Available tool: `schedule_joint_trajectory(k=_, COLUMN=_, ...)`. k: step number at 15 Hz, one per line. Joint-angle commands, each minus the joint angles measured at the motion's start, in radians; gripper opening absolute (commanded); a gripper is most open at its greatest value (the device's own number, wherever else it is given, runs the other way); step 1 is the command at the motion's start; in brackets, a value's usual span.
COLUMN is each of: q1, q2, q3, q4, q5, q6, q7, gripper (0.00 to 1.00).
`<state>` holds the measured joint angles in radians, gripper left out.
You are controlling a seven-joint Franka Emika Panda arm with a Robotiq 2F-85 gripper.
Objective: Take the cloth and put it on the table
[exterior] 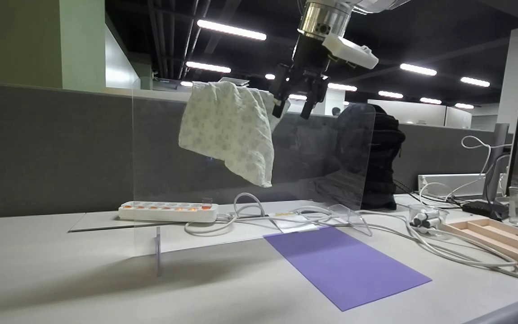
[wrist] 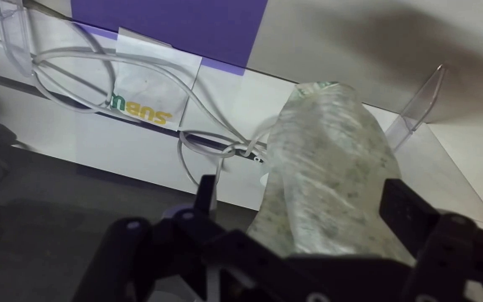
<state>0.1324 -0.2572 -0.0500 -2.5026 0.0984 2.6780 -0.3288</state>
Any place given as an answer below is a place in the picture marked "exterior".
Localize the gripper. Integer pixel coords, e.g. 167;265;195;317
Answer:
271;34;331;120

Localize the white patterned cloth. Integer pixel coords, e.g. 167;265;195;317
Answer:
178;81;290;188

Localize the clear acrylic screen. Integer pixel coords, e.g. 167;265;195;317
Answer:
132;76;376;278

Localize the black backpack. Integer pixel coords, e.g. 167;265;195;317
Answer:
336;104;407;211

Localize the white paper slip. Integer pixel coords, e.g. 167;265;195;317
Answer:
269;211;320;234

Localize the white power strip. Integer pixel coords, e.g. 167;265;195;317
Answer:
118;200;219;224

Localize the purple paper sheet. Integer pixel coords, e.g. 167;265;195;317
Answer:
263;226;433;312

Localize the heap of markers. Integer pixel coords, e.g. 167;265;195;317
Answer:
412;211;442;230

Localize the glass beaker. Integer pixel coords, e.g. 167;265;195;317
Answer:
407;203;450;235

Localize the grey monitor pole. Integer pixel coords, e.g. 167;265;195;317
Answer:
485;122;511;204

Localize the black device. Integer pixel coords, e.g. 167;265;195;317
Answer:
461;200;510;221

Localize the wooden tray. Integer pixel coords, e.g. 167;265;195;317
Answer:
440;217;518;275

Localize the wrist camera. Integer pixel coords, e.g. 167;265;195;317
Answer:
323;34;379;70

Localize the thin white cable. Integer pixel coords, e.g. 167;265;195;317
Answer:
419;135;513;203

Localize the grey cable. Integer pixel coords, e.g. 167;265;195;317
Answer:
358;210;518;285

